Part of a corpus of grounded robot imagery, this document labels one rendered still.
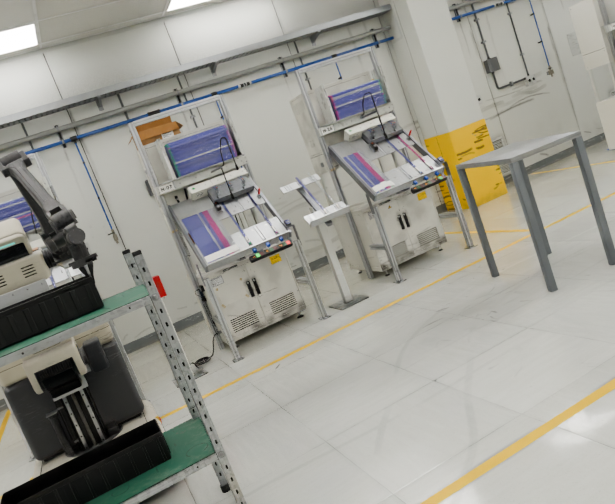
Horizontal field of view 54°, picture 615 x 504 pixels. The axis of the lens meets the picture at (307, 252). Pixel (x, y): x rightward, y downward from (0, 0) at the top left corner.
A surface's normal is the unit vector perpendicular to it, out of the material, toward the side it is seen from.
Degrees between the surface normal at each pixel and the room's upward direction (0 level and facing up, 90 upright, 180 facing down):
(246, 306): 90
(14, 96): 90
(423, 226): 90
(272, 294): 90
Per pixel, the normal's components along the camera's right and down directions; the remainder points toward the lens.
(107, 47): 0.37, 0.01
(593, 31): -0.86, 0.38
